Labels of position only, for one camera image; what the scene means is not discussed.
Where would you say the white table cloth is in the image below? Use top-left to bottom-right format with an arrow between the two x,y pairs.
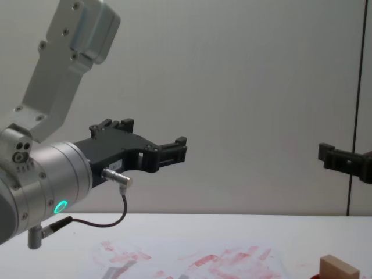
0,213 -> 372,279

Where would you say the thin dark gripper cable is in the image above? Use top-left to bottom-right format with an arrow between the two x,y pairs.
27,167 -> 135,251

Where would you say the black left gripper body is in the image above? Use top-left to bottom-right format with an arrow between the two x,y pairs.
73,131 -> 151,190

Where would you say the pale wooden block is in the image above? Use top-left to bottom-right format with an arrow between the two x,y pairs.
319,255 -> 361,279

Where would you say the thin dark vertical post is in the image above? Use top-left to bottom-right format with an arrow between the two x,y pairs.
345,0 -> 371,217

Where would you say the white paper with red smears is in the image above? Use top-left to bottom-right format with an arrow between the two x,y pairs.
88,239 -> 287,279

